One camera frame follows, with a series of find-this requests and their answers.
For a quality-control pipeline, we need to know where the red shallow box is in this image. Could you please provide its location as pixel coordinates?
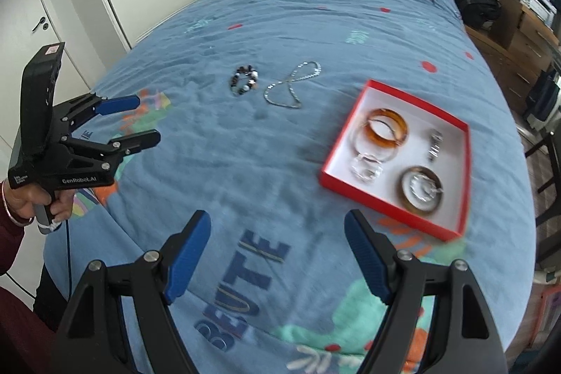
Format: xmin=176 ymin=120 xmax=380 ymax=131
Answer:
xmin=319 ymin=81 xmax=471 ymax=241

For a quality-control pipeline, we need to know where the dark blue hanging bag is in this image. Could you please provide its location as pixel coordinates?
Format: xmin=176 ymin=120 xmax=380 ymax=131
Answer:
xmin=524 ymin=68 xmax=560 ymax=122

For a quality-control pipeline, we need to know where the person's left hand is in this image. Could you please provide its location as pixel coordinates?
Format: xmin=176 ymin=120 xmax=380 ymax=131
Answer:
xmin=2 ymin=179 xmax=75 ymax=227

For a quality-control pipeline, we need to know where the blue patterned bedspread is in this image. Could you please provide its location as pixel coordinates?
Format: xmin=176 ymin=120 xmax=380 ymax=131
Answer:
xmin=44 ymin=0 xmax=535 ymax=373

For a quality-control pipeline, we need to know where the silver wristwatch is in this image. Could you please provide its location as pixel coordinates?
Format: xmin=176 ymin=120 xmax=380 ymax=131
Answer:
xmin=428 ymin=129 xmax=443 ymax=162

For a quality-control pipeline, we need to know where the thin silver bangle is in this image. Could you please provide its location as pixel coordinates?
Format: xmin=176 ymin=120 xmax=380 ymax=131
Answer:
xmin=349 ymin=116 xmax=401 ymax=163

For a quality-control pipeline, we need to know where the brown beaded bracelet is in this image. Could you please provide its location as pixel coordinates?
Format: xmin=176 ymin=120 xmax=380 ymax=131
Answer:
xmin=227 ymin=64 xmax=260 ymax=97

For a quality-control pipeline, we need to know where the small twisted silver bracelet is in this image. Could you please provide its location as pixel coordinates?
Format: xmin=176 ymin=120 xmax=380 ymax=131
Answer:
xmin=350 ymin=152 xmax=386 ymax=183

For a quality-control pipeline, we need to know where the white door with handle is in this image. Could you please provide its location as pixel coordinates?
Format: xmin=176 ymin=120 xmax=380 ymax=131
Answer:
xmin=0 ymin=0 xmax=93 ymax=147

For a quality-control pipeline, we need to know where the wooden drawer cabinet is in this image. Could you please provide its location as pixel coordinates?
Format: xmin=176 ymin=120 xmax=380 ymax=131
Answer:
xmin=466 ymin=0 xmax=558 ymax=114

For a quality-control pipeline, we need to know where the dark grey chair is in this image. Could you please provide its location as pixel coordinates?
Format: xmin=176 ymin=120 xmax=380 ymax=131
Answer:
xmin=523 ymin=128 xmax=561 ymax=270

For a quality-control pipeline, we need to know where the amber resin bangle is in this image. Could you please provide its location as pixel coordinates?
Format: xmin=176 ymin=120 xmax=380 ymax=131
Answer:
xmin=363 ymin=108 xmax=409 ymax=149

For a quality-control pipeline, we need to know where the silver chain necklace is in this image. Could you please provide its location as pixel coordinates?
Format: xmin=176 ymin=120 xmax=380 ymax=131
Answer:
xmin=262 ymin=60 xmax=323 ymax=110

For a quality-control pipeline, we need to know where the dark tortoise bangle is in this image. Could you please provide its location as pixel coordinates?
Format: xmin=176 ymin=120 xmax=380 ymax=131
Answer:
xmin=398 ymin=166 xmax=444 ymax=216

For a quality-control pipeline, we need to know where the black backpack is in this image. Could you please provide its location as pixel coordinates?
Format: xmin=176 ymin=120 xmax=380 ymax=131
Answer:
xmin=454 ymin=0 xmax=502 ymax=29

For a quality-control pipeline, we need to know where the red sleeved left forearm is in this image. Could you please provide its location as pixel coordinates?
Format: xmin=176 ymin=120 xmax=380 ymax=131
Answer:
xmin=0 ymin=202 xmax=56 ymax=374

